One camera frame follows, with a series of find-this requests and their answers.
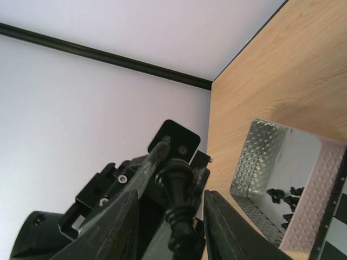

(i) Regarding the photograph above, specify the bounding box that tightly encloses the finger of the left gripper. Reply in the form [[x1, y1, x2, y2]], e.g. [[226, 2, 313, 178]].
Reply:
[[81, 141, 170, 233]]

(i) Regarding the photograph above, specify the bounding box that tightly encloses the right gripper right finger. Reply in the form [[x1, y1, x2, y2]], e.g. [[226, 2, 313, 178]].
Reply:
[[203, 190, 290, 260]]

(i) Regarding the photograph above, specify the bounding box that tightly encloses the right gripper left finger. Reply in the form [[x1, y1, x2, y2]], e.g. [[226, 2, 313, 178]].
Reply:
[[52, 190, 139, 259]]

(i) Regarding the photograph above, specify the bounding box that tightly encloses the black chess bishop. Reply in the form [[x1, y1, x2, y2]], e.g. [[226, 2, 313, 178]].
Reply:
[[155, 159, 198, 255]]

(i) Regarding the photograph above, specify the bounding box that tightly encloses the silver tin with pieces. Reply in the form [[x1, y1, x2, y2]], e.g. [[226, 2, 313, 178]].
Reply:
[[230, 119, 346, 254]]

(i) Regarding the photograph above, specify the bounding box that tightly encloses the black silver chess board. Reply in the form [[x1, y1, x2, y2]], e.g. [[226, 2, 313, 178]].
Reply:
[[309, 173, 347, 260]]

